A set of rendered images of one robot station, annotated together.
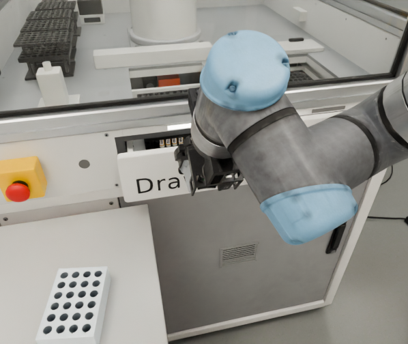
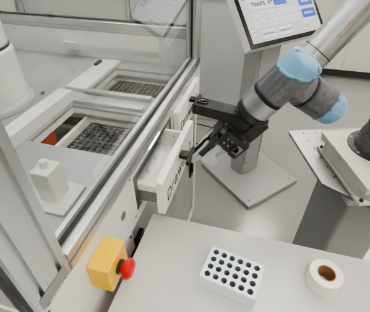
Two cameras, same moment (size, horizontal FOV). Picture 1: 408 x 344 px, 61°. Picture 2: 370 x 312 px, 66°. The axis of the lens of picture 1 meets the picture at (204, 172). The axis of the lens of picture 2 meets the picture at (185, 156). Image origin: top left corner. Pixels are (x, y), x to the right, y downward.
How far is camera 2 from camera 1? 0.61 m
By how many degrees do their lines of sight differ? 47
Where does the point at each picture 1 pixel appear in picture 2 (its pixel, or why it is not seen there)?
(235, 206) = not seen: hidden behind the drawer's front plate
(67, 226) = (140, 270)
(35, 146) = (102, 228)
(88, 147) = (124, 199)
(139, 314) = (246, 246)
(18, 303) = not seen: outside the picture
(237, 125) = (313, 86)
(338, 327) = (203, 215)
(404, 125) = (322, 62)
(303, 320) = not seen: hidden behind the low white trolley
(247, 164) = (319, 100)
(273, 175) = (331, 97)
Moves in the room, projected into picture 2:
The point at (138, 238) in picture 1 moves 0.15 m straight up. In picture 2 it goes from (184, 228) to (184, 188)
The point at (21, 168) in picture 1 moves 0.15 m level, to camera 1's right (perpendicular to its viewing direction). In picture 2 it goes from (116, 249) to (158, 197)
